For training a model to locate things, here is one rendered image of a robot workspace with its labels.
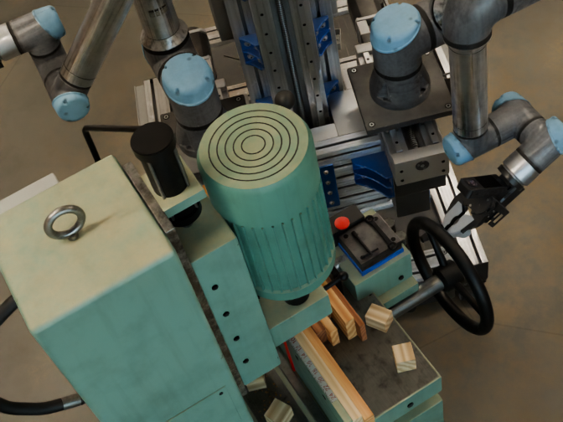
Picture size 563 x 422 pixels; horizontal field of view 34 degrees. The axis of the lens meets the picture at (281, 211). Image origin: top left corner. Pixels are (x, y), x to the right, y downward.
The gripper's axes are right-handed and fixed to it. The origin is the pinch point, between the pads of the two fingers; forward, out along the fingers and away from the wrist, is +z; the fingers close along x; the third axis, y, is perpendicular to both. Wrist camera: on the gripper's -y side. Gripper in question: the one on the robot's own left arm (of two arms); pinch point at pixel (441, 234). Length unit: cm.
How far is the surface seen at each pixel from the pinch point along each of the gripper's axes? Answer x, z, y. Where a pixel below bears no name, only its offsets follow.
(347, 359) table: -22.2, 25.3, -27.0
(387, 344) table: -23.4, 18.1, -22.9
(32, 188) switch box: -2, 29, -96
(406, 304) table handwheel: -13.6, 13.1, -11.6
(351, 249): -6.8, 10.9, -30.7
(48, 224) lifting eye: -18, 23, -103
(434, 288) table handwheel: -13.2, 7.1, -8.1
